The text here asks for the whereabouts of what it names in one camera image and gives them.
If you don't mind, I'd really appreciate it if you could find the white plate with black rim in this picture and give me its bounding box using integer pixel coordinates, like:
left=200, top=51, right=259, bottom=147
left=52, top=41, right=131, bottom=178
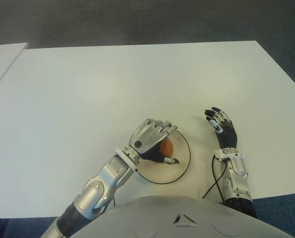
left=137, top=127, right=191, bottom=184

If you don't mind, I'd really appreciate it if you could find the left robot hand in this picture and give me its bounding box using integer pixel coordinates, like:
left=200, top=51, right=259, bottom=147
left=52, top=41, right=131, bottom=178
left=128, top=118, right=180, bottom=166

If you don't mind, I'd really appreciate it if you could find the white side table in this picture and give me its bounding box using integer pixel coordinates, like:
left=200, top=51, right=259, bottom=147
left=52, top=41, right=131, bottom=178
left=0, top=43, right=29, bottom=96

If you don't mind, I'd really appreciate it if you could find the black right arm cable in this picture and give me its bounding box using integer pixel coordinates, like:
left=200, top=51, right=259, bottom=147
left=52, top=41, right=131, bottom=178
left=202, top=155, right=231, bottom=203

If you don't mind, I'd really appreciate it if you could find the red apple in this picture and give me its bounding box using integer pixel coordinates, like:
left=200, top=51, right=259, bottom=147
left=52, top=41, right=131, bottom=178
left=161, top=139, right=175, bottom=157

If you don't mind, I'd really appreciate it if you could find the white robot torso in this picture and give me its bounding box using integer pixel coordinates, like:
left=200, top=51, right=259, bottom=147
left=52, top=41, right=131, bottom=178
left=72, top=194, right=295, bottom=238

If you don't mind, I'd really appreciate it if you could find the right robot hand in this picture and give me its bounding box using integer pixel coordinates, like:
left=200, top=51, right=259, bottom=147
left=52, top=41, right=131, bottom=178
left=203, top=107, right=238, bottom=151

